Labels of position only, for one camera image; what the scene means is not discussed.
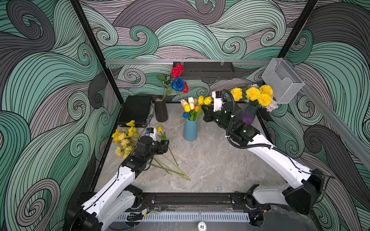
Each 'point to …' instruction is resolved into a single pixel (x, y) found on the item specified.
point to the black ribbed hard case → (135, 110)
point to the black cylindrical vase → (162, 113)
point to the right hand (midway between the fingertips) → (200, 106)
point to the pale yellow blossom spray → (126, 141)
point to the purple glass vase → (248, 114)
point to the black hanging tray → (209, 71)
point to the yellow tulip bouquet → (192, 108)
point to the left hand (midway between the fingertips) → (164, 140)
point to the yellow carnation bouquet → (254, 95)
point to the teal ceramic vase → (191, 130)
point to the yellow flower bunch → (168, 166)
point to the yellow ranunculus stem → (132, 131)
